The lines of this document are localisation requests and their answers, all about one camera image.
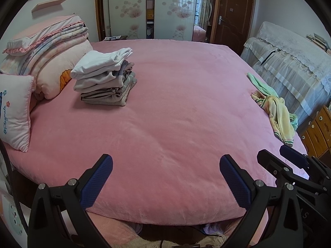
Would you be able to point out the small white printed cushion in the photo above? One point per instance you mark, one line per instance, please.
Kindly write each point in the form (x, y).
(15, 108)

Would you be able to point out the pink wall shelf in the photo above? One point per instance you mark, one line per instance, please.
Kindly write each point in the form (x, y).
(49, 4)

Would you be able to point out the mint green garment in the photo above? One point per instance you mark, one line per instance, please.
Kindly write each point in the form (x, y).
(261, 85)

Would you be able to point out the pink bed blanket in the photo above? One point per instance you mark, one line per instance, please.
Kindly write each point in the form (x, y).
(168, 121)

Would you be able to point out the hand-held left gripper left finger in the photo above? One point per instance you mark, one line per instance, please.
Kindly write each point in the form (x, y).
(99, 178)

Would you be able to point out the pink cloth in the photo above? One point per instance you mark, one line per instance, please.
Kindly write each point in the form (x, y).
(113, 224)

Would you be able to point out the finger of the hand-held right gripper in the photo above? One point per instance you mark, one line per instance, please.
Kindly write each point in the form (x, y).
(292, 155)
(269, 160)

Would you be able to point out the white lace covered furniture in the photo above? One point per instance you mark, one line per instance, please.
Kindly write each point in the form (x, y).
(284, 64)

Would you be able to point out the wooden drawer cabinet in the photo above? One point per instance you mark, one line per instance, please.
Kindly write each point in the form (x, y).
(318, 134)

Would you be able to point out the pale pink folded quilt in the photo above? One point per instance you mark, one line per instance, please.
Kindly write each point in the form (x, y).
(57, 64)

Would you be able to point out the yellow knitted sweater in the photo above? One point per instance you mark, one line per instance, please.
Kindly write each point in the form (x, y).
(279, 116)

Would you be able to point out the floral sliding door wardrobe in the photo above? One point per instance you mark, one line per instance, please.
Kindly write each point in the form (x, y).
(129, 5)

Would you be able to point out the brown wooden door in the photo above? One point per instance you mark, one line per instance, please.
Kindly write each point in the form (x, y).
(235, 18)

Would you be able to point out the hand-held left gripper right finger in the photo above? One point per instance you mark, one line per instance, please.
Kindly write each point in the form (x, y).
(234, 178)

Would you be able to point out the stack of folded clothes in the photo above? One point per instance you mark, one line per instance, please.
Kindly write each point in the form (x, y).
(108, 90)

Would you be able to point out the cream fluffy garment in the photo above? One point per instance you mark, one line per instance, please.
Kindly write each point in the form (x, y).
(181, 242)

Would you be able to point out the pastel striped folded blanket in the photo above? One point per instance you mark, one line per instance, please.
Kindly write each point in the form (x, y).
(28, 55)

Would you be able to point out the stack of books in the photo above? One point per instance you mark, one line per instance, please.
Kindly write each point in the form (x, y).
(319, 41)

